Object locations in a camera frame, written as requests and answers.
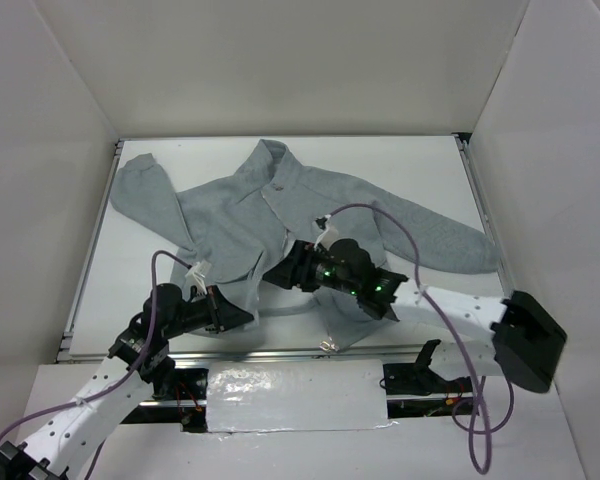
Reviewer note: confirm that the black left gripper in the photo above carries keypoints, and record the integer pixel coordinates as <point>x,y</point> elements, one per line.
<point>218,310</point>

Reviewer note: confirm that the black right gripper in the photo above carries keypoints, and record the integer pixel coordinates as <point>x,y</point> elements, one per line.
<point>299,265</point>

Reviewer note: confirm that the grey zip-up jacket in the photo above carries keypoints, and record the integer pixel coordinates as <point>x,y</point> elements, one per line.
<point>244,224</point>

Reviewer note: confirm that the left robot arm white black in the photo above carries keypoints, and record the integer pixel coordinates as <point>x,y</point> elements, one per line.
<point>137,366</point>

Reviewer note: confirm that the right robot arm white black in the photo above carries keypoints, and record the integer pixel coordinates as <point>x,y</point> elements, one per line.
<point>514,337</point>

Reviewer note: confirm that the white foil-taped panel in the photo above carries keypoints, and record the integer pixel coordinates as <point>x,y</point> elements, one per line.
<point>318,395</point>

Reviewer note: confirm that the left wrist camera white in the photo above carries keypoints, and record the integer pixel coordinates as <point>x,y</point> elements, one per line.
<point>198,273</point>

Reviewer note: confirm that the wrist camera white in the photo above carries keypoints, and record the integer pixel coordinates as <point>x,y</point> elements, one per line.
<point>198,273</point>
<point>328,233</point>

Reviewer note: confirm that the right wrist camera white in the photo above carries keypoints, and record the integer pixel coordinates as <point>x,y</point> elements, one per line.
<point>328,233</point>

